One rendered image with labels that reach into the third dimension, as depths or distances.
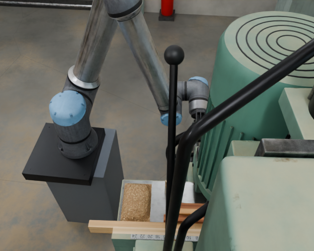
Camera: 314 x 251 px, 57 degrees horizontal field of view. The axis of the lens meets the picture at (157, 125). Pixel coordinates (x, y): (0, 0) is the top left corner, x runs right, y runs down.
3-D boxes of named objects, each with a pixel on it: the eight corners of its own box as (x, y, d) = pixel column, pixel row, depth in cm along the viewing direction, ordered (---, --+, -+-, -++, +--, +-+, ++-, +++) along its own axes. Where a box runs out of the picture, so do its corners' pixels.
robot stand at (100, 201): (67, 221, 176) (40, 172, 135) (80, 179, 196) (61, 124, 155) (115, 226, 174) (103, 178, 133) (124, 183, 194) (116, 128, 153)
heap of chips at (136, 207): (151, 184, 91) (151, 179, 89) (149, 222, 83) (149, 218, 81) (124, 183, 91) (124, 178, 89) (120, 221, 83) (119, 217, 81)
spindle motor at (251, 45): (272, 144, 64) (337, 9, 41) (294, 220, 53) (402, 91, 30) (193, 142, 65) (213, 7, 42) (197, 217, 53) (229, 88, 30)
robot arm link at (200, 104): (188, 108, 135) (208, 108, 135) (188, 117, 133) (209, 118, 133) (189, 99, 127) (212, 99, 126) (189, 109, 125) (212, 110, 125)
